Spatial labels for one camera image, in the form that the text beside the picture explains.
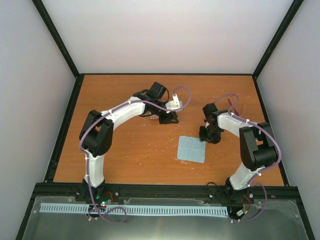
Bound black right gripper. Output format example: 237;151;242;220
199;125;221;144

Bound flag print glasses case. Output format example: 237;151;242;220
149;114;159;120

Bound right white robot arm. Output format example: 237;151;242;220
199;103;282;203

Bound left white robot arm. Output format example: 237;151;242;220
79;82;183;202

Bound pink transparent sunglasses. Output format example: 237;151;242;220
227;93;245;117

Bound light blue cleaning cloth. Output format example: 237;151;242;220
177;136;206;164

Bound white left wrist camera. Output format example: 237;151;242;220
165;93;183;111

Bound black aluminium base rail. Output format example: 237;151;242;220
33;182;300;205

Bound light blue slotted cable duct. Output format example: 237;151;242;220
39;203;228;218

